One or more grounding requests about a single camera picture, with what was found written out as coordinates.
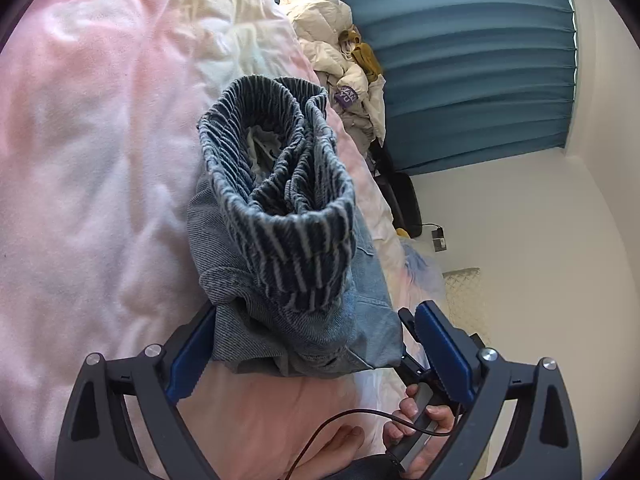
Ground grey-blue denim pants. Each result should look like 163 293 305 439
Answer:
186 76 406 378

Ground pastel tie-dye duvet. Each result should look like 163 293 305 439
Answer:
0 0 426 480

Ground person's right hand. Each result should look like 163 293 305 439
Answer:
382 384 458 478

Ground white quilted mat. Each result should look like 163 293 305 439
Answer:
442 267 493 341

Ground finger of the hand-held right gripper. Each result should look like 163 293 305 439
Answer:
398 308 429 361

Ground mustard yellow garment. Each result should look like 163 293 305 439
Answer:
339 30 383 81

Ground white down jacket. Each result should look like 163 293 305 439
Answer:
277 0 361 86

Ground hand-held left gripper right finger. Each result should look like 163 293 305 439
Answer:
414 300 583 480

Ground black cable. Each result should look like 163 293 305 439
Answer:
292 410 441 480

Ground wide blue curtain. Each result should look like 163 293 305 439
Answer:
267 0 576 176

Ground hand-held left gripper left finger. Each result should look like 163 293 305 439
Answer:
54 300 221 480

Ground grey jacket with purple label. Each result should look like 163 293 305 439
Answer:
327 67 387 146

